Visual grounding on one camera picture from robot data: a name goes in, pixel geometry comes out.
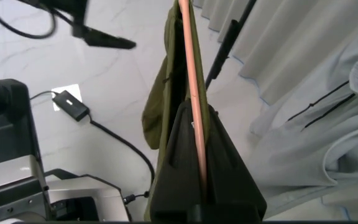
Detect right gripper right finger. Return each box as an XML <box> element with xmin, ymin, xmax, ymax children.
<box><xmin>201</xmin><ymin>104</ymin><xmax>267</xmax><ymax>222</ymax></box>

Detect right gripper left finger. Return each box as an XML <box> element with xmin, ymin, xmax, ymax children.
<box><xmin>150</xmin><ymin>99</ymin><xmax>204</xmax><ymax>222</ymax></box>

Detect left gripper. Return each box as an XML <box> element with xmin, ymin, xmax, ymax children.
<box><xmin>39</xmin><ymin>0</ymin><xmax>137</xmax><ymax>50</ymax></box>

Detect green garment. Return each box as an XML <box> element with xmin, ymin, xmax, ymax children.
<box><xmin>140</xmin><ymin>0</ymin><xmax>219</xmax><ymax>222</ymax></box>

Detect pale grey shorts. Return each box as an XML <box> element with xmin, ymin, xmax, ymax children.
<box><xmin>247</xmin><ymin>27</ymin><xmax>358</xmax><ymax>218</ymax></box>

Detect pink clothes hanger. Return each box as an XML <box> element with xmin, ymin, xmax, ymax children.
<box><xmin>178</xmin><ymin>0</ymin><xmax>209</xmax><ymax>200</ymax></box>

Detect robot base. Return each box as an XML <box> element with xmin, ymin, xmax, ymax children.
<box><xmin>0</xmin><ymin>154</ymin><xmax>133</xmax><ymax>222</ymax></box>

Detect black clothes rack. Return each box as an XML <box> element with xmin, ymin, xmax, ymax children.
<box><xmin>204</xmin><ymin>0</ymin><xmax>257</xmax><ymax>91</ymax></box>

